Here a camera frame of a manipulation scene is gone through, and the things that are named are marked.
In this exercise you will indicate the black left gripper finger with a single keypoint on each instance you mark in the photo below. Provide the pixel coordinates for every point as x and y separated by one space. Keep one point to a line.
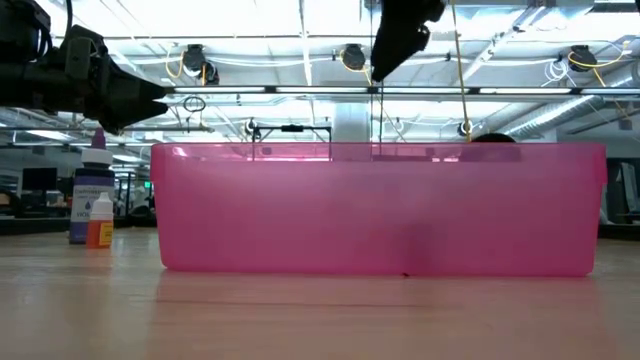
135 89
132 112

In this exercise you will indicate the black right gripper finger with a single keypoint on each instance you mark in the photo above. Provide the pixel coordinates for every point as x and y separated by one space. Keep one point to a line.
387 50
416 37

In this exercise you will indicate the large violet food coloring bottle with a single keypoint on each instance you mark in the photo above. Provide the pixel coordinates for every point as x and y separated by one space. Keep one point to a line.
92 200

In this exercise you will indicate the small orange food coloring bottle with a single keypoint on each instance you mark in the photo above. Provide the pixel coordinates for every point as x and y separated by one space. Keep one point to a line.
100 230

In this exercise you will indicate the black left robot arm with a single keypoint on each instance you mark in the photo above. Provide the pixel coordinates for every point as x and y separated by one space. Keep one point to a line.
20 85

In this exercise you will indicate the white building column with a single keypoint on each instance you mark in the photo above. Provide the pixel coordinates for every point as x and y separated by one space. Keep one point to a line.
351 125

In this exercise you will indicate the long ceiling light bar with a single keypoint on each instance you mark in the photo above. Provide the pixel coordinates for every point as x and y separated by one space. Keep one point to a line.
225 90

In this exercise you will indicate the black monitor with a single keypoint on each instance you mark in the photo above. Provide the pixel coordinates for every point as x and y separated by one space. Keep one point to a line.
39 179

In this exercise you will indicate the person's head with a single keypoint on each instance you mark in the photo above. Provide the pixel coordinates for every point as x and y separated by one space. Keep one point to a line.
492 138

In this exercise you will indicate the pink translucent plastic bin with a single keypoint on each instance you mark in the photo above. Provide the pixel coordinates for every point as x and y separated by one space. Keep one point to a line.
380 210

